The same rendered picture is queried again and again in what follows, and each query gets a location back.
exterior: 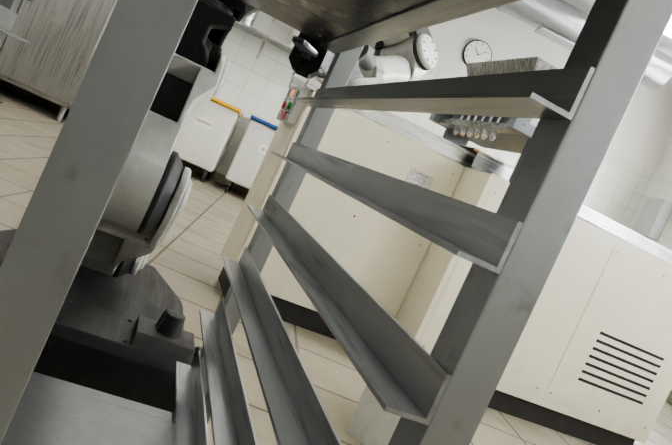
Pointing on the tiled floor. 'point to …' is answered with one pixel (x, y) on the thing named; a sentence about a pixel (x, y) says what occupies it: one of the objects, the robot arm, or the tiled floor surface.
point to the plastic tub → (371, 421)
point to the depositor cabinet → (569, 329)
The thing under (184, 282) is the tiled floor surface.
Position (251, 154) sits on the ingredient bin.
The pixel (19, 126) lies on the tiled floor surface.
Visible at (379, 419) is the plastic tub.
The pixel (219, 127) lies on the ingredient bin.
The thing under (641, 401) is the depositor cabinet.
